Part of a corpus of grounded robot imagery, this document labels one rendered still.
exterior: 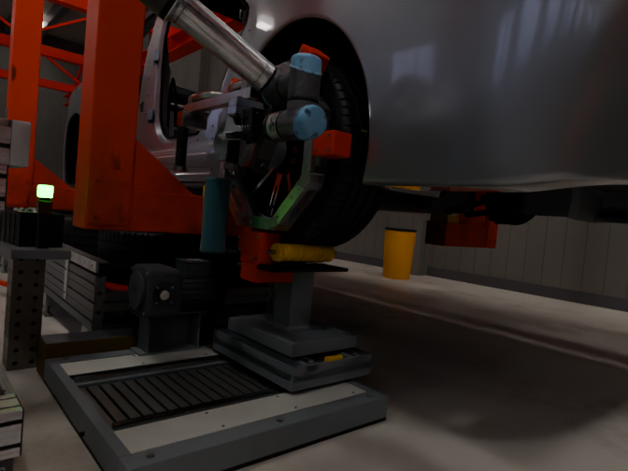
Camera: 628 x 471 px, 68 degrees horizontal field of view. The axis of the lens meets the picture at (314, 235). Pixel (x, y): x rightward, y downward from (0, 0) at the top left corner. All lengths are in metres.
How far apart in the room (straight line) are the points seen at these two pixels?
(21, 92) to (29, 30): 0.41
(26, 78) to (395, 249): 3.84
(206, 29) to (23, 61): 2.73
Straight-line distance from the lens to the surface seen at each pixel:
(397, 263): 5.47
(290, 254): 1.52
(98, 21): 1.92
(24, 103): 3.78
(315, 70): 1.13
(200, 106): 1.61
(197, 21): 1.19
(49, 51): 10.76
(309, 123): 1.07
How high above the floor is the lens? 0.64
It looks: 2 degrees down
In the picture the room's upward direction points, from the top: 5 degrees clockwise
